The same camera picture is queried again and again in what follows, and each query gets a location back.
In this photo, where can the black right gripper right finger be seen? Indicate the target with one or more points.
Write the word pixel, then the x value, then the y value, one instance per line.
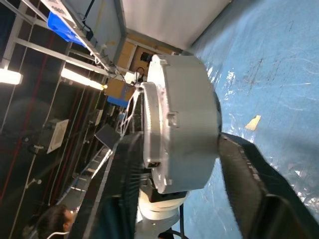
pixel 261 199

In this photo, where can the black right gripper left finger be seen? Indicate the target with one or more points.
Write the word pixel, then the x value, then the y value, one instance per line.
pixel 119 189

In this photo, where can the silver motor housing copper windings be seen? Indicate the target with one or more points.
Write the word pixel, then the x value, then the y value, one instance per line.
pixel 194 124

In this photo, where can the person with dark hair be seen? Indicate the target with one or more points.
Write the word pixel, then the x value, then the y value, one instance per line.
pixel 52 221

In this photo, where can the tan tape scrap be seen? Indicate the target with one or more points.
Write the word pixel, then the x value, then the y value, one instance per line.
pixel 253 122

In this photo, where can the white square ceiling vent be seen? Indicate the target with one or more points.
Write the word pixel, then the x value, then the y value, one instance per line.
pixel 57 136

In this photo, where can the blue plastic bin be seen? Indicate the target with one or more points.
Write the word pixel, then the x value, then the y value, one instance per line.
pixel 118 101
pixel 62 27

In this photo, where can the brown cardboard box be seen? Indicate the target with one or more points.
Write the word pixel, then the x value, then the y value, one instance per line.
pixel 127 54
pixel 119 89

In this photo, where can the fluorescent ceiling light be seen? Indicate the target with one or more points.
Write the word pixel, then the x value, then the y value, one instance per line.
pixel 79 78
pixel 10 76

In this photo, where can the blue plastic table cover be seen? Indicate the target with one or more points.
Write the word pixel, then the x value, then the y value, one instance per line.
pixel 274 74

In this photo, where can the white backdrop board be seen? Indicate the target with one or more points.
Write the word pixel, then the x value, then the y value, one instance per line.
pixel 169 20

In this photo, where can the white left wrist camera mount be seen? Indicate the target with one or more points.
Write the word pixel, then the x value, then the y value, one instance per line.
pixel 159 214

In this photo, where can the grey metal shelf frame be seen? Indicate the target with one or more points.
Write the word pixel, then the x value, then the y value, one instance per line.
pixel 40 48

